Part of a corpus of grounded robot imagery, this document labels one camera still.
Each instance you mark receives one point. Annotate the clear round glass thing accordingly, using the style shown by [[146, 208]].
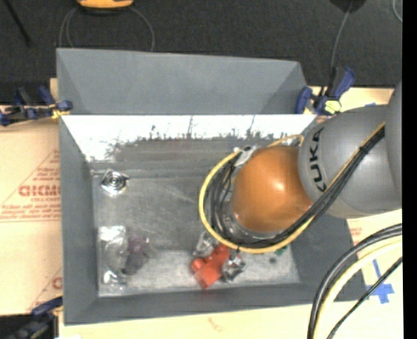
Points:
[[114, 182]]

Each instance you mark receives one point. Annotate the brown cardboard board, red print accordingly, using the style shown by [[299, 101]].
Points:
[[24, 189]]

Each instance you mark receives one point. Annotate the grey metal bin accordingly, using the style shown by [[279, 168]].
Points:
[[166, 90]]

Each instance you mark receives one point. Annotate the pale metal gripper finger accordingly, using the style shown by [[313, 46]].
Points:
[[234, 268], [205, 245]]

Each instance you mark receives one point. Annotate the dark purple small thing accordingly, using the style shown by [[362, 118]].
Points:
[[137, 253]]

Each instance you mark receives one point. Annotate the red plastic block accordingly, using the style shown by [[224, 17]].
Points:
[[212, 267]]

